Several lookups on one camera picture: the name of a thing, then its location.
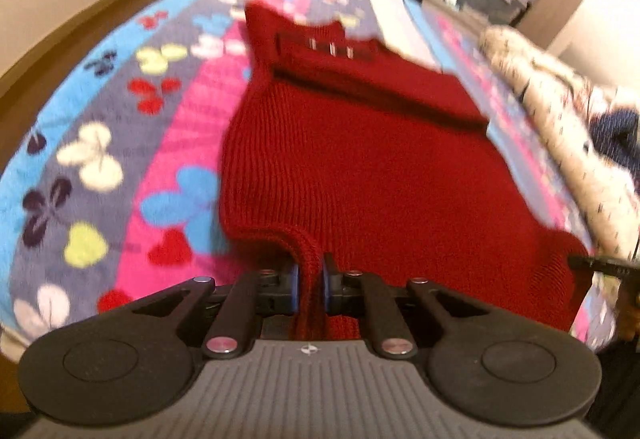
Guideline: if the navy dotted cloth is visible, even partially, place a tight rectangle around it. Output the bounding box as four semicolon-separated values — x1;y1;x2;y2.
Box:
590;106;640;170

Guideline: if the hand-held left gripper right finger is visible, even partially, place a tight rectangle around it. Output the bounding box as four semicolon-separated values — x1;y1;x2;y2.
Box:
322;253;518;360

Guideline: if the red knit sweater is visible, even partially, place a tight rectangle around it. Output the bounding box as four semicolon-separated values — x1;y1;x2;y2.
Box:
218;1;593;342

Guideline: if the cream star print quilt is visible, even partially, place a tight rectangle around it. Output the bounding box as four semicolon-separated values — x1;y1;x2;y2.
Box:
479;25;640;262

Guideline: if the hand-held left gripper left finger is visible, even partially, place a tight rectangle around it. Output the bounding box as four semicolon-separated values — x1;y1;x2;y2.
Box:
102;264;301;360

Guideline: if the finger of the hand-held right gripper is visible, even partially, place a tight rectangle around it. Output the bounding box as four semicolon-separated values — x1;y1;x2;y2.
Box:
570;256;640;277

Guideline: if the floral striped blanket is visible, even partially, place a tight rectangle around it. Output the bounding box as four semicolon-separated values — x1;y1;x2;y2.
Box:
0;0;640;355

